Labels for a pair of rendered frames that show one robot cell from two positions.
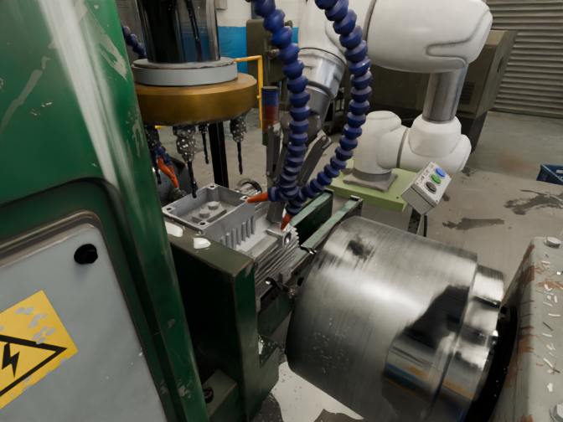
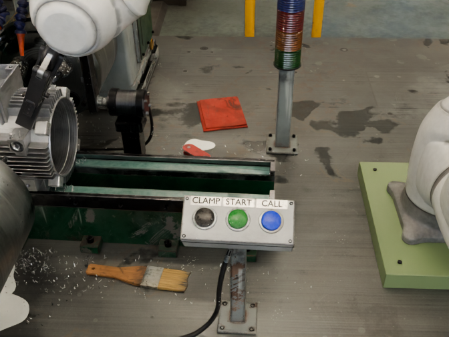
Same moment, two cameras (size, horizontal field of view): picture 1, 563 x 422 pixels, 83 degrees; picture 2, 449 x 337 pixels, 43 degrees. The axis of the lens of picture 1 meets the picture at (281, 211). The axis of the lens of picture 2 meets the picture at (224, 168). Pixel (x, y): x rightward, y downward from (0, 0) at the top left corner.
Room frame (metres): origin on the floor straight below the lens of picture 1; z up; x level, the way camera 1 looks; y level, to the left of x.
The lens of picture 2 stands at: (0.38, -0.91, 1.65)
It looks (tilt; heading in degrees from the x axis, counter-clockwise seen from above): 38 degrees down; 60
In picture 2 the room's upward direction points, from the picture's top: 1 degrees counter-clockwise
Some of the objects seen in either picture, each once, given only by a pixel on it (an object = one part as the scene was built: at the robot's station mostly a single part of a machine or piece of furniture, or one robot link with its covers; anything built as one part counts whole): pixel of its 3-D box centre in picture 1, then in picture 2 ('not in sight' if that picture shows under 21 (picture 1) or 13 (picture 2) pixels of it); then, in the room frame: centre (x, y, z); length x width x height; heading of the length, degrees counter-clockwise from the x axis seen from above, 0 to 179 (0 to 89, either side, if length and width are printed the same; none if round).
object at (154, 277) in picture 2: not in sight; (137, 275); (0.60, -0.18, 0.80); 0.21 x 0.05 x 0.01; 140
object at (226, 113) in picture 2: not in sight; (221, 113); (1.03, 0.24, 0.80); 0.15 x 0.12 x 0.01; 69
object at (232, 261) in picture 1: (166, 325); not in sight; (0.35, 0.19, 0.97); 0.30 x 0.11 x 0.34; 55
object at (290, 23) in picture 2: (270, 110); (290, 17); (1.09, 0.04, 1.14); 0.06 x 0.06 x 0.04
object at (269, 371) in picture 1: (255, 362); not in sight; (0.36, 0.05, 0.86); 0.07 x 0.06 x 0.12; 55
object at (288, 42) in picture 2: (270, 124); (288, 37); (1.09, 0.04, 1.10); 0.06 x 0.06 x 0.04
